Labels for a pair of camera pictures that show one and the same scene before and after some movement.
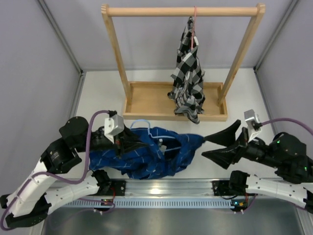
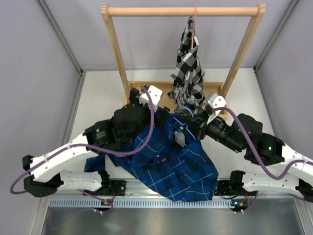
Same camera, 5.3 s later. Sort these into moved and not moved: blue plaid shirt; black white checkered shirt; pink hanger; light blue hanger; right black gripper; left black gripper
Moved: light blue hanger; left black gripper; blue plaid shirt; right black gripper
Not moved: black white checkered shirt; pink hanger
